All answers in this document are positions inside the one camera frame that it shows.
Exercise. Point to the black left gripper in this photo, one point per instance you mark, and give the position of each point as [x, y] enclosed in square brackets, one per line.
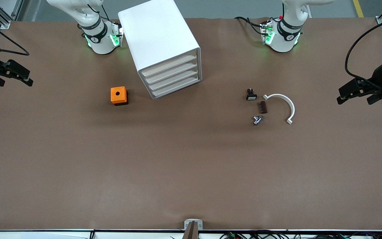
[377, 78]

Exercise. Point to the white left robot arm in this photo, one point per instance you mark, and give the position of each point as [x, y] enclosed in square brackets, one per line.
[285, 39]

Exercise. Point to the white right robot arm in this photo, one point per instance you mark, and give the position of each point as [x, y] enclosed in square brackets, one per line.
[95, 36]

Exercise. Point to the white semicircular pipe clamp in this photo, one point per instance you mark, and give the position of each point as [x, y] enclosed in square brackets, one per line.
[292, 109]

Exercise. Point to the dark brown ribbed block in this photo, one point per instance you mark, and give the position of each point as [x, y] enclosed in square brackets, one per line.
[262, 107]

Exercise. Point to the chrome angle valve fitting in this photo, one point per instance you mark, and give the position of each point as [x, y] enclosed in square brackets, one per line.
[258, 120]

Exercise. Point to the orange box with round hole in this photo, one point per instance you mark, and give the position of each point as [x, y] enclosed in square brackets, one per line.
[118, 94]

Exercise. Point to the brown table cover sheet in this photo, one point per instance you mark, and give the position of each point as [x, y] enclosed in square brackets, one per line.
[191, 182]

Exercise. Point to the grey metal mounting plate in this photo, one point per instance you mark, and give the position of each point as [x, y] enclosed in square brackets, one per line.
[200, 225]

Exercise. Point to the white table edge rail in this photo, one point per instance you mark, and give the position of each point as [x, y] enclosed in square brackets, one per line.
[28, 235]

